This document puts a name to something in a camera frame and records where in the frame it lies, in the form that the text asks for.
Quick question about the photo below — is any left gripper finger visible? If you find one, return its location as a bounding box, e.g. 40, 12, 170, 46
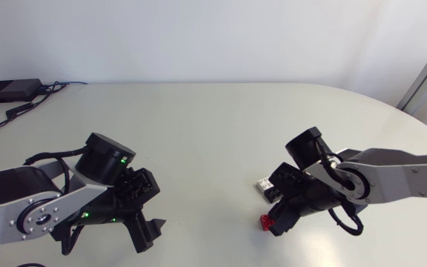
149, 218, 168, 239

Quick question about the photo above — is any red toy brick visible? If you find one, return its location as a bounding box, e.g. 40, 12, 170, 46
259, 214, 276, 232

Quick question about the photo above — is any black toy brick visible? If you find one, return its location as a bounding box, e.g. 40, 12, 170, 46
263, 184, 285, 205

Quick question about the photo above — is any white toy brick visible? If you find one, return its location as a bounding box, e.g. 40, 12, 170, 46
256, 177, 274, 194

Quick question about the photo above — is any black power brick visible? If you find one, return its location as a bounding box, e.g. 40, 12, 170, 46
0, 78, 44, 105

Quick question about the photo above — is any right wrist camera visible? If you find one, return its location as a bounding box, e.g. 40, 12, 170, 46
268, 162, 304, 198

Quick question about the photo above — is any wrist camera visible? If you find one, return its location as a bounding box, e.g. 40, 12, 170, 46
116, 167, 162, 203
268, 162, 304, 198

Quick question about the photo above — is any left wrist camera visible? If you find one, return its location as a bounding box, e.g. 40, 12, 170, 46
116, 167, 162, 203

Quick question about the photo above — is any blue cable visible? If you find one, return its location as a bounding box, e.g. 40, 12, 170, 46
52, 80, 89, 88

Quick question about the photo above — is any black cable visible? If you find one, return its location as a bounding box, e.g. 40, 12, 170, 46
0, 82, 69, 142

